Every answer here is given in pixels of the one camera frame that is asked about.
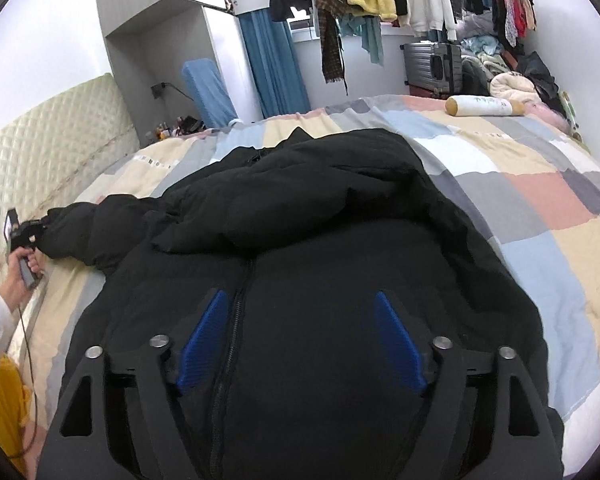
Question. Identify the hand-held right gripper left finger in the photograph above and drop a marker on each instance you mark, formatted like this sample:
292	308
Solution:
205	340

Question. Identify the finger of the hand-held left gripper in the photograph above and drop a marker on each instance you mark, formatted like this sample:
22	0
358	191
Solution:
40	227

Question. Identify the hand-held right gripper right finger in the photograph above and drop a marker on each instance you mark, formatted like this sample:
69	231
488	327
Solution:
397	345

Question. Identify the black puffer jacket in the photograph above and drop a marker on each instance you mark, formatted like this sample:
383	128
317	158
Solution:
305	210

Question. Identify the pile of clothes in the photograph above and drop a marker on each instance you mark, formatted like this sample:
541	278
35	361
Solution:
515	75

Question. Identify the person's left hand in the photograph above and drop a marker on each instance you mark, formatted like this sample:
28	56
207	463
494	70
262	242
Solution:
16	280

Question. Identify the cream quilted headboard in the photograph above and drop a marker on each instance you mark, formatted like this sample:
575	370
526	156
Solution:
45	160

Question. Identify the bottles on nightstand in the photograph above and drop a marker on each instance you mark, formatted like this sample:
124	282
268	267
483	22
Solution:
177	127

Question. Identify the yellow cloth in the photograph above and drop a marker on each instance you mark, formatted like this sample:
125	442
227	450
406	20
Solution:
5	410

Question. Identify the pastel checked blanket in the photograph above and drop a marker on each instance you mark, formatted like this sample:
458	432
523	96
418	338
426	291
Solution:
530	220

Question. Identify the chair with blue cover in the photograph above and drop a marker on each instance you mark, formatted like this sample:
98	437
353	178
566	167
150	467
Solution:
207	90

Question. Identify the cream bolster pillow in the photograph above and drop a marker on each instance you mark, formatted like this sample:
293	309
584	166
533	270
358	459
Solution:
485	106

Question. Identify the grey hard suitcase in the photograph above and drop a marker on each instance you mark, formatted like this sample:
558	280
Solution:
425	70

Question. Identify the blue curtain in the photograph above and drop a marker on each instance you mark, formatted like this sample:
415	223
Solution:
272	65

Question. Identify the teal hanging garment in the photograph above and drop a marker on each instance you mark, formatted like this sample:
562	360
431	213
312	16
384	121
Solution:
372	40

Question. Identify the brown plaid scarf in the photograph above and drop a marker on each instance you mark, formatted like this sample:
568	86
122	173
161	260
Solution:
330	15

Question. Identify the green clip hanger with socks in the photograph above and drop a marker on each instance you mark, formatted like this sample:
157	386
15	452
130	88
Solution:
515	7

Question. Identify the wall socket with plug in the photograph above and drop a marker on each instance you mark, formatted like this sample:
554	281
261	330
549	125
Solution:
158	91

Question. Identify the grey wall cabinet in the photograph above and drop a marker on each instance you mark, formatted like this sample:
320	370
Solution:
145	25

